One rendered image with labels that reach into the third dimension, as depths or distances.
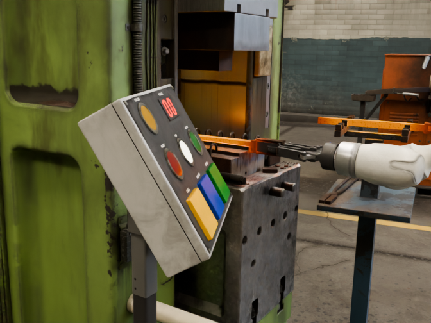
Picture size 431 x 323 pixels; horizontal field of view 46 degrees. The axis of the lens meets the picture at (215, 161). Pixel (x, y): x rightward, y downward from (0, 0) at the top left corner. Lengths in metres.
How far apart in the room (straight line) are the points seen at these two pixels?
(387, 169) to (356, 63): 7.65
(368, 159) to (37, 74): 0.89
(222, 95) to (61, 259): 0.76
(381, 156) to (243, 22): 0.50
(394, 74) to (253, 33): 3.46
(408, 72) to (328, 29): 4.31
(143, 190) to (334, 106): 8.29
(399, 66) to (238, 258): 3.62
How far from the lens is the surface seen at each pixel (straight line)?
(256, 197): 1.42
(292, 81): 9.12
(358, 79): 8.92
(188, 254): 0.80
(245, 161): 1.46
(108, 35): 1.20
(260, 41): 1.48
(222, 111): 1.80
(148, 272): 1.01
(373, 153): 1.32
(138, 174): 0.78
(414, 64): 4.82
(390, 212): 1.76
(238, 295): 1.46
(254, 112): 1.77
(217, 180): 1.02
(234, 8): 1.36
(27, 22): 1.49
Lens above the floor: 1.28
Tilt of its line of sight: 13 degrees down
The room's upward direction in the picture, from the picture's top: 1 degrees clockwise
